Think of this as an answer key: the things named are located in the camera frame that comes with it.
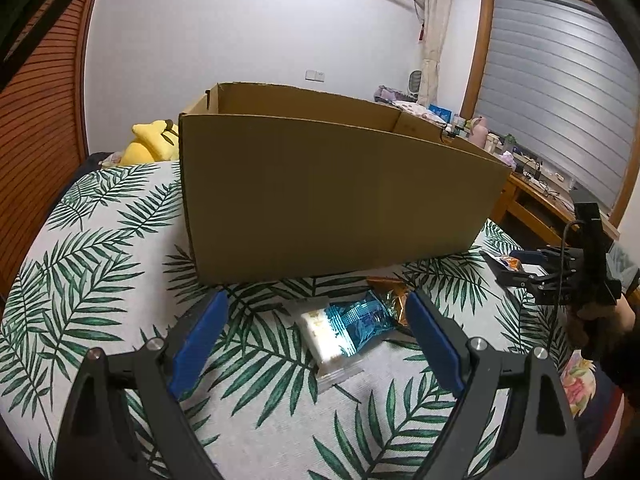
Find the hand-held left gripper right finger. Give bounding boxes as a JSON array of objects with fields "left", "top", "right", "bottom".
[{"left": 406, "top": 290, "right": 586, "bottom": 480}]

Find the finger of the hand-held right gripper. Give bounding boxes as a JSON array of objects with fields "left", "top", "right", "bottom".
[
  {"left": 509, "top": 246, "right": 571, "bottom": 268},
  {"left": 479, "top": 250, "right": 551, "bottom": 291}
]

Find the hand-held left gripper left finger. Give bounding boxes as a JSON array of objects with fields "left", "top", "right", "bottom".
[{"left": 52, "top": 290, "right": 231, "bottom": 480}]

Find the small orange white snack packet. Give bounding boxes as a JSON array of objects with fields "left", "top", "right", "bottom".
[{"left": 494, "top": 255, "right": 525, "bottom": 275}]

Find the gold brown snack packet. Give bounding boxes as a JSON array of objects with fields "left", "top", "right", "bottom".
[{"left": 366, "top": 277, "right": 416, "bottom": 331}]

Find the blue snack packet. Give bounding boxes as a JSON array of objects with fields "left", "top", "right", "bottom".
[{"left": 322, "top": 296, "right": 397, "bottom": 358}]

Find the white clear-wrapped snack packet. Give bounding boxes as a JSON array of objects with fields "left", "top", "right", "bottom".
[{"left": 299, "top": 307, "right": 366, "bottom": 393}]

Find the brown cardboard box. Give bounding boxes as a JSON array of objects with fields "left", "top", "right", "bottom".
[{"left": 178, "top": 81, "right": 515, "bottom": 287}]

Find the person's right forearm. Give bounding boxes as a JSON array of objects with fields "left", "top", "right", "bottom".
[{"left": 600, "top": 332, "right": 640, "bottom": 391}]

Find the person's right hand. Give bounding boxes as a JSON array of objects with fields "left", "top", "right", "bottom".
[{"left": 565, "top": 299, "right": 640, "bottom": 353}]

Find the wooden cabinet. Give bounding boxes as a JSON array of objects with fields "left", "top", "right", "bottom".
[{"left": 492, "top": 145, "right": 621, "bottom": 251}]

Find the white power strip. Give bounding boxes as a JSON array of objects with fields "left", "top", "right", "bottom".
[{"left": 515, "top": 150, "right": 571, "bottom": 186}]

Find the leaf print blanket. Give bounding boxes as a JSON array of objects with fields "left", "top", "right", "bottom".
[{"left": 0, "top": 160, "right": 576, "bottom": 480}]

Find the navy bed sheet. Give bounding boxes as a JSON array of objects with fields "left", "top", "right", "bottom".
[{"left": 570, "top": 360, "right": 631, "bottom": 480}]

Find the grey window blind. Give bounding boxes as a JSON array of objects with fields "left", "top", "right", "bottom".
[{"left": 472, "top": 0, "right": 640, "bottom": 211}]

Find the folded floral cloth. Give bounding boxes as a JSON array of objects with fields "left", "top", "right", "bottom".
[{"left": 392, "top": 100, "right": 431, "bottom": 117}]

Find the yellow plush toy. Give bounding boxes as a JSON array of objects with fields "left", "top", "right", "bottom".
[{"left": 120, "top": 120, "right": 181, "bottom": 166}]

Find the purple patterned bag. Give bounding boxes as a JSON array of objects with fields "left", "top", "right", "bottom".
[{"left": 374, "top": 85, "right": 413, "bottom": 103}]

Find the pale floral curtain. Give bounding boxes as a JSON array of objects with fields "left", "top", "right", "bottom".
[{"left": 417, "top": 0, "right": 453, "bottom": 108}]

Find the brown slatted wardrobe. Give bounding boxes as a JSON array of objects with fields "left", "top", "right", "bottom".
[{"left": 0, "top": 0, "right": 106, "bottom": 301}]

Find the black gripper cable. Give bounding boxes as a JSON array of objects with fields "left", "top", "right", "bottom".
[{"left": 547, "top": 219, "right": 583, "bottom": 361}]

